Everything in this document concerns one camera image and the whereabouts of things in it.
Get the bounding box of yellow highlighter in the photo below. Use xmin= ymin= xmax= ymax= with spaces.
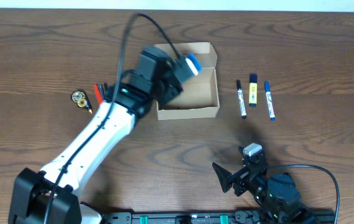
xmin=249 ymin=73 xmax=258 ymax=107

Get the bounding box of black whiteboard marker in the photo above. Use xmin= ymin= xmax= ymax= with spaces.
xmin=236 ymin=80 xmax=247 ymax=119

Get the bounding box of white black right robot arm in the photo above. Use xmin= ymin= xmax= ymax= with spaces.
xmin=212 ymin=147 xmax=320 ymax=223

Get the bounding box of blue whiteboard marker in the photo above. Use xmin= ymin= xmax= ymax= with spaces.
xmin=264 ymin=81 xmax=276 ymax=121

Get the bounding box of gold correction tape dispenser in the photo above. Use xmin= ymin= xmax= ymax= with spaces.
xmin=70 ymin=90 xmax=93 ymax=114

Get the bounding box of black mounting rail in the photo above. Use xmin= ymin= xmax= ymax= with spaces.
xmin=80 ymin=210 xmax=336 ymax=224

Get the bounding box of red black stapler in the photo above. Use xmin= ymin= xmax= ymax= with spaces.
xmin=93 ymin=83 xmax=107 ymax=105

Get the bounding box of blue whiteboard eraser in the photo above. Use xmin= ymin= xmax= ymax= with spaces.
xmin=185 ymin=53 xmax=202 ymax=76

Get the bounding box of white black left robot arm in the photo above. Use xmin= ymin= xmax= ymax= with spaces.
xmin=8 ymin=49 xmax=202 ymax=223

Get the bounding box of cardboard box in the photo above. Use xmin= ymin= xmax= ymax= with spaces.
xmin=157 ymin=42 xmax=220 ymax=120

